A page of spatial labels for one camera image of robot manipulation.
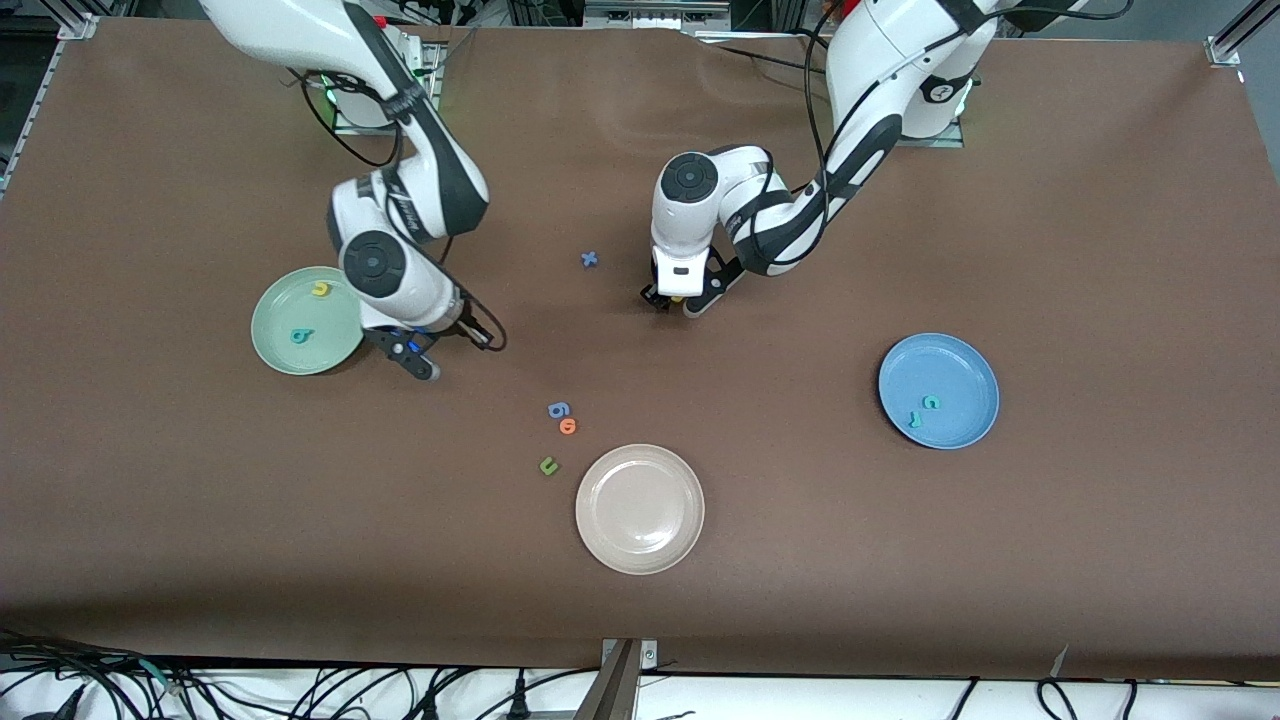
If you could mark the grey metal frame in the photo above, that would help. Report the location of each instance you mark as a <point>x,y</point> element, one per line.
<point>650,15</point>

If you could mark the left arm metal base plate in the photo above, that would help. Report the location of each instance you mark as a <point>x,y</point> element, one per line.
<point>945,142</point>

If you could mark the white paper tag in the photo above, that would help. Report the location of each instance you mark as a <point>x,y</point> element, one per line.
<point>1060,662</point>

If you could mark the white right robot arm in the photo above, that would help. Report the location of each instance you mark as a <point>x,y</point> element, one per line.
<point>300,25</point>

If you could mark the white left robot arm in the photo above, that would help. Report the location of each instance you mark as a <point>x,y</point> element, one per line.
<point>880,50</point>

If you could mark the black power plug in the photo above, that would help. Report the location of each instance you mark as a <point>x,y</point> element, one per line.
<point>430,705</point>
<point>518,700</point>

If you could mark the grey metal bracket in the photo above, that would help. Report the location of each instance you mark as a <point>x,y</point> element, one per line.
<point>620,690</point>

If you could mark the blue plate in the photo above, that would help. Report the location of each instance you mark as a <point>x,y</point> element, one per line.
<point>960,380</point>

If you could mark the aluminium frame profile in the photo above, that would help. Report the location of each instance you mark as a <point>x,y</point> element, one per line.
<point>75,25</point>
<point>1235,35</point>

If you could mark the beige plate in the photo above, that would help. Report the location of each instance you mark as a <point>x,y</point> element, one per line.
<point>640,510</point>

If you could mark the brown table cover sheet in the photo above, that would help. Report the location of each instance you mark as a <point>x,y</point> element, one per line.
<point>800,560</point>

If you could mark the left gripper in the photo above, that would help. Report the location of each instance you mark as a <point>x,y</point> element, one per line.
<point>657,297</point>

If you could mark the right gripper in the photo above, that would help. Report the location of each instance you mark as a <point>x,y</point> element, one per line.
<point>463,323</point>

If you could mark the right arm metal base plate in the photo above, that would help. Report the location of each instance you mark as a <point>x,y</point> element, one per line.
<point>345,125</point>

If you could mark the pale green plate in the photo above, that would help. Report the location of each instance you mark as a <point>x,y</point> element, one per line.
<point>285,355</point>

